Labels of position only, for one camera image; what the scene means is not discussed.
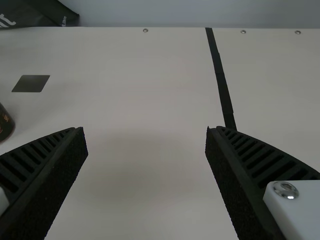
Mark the black strip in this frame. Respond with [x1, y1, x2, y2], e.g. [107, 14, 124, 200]
[204, 26, 239, 133]

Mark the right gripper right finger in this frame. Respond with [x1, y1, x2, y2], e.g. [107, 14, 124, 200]
[205, 125, 320, 240]

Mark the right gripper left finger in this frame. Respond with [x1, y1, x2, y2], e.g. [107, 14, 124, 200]
[0, 126, 89, 240]

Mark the dark grey bag with straps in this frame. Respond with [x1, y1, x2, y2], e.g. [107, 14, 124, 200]
[0, 0, 81, 28]

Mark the small square scanner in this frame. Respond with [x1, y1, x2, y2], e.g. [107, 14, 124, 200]
[11, 74, 51, 93]

